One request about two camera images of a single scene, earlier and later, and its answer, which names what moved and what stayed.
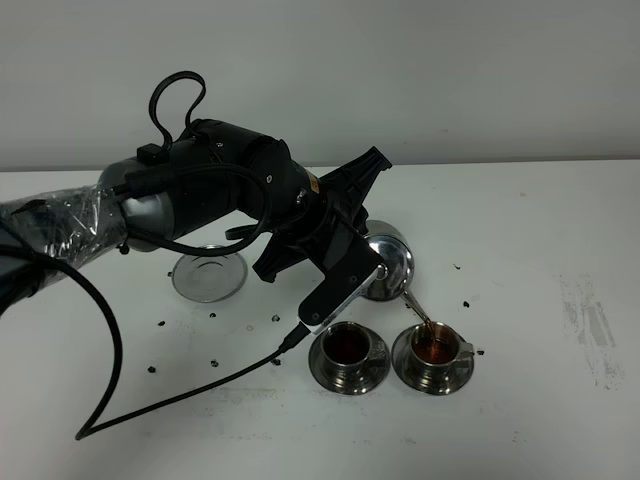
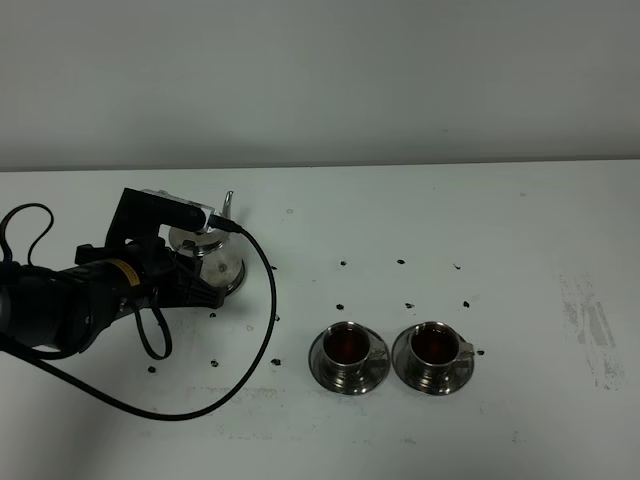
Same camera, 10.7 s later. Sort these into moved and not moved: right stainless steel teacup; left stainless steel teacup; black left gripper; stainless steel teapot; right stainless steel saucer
Moved: stainless steel teapot; black left gripper
Not moved: right stainless steel saucer; right stainless steel teacup; left stainless steel teacup
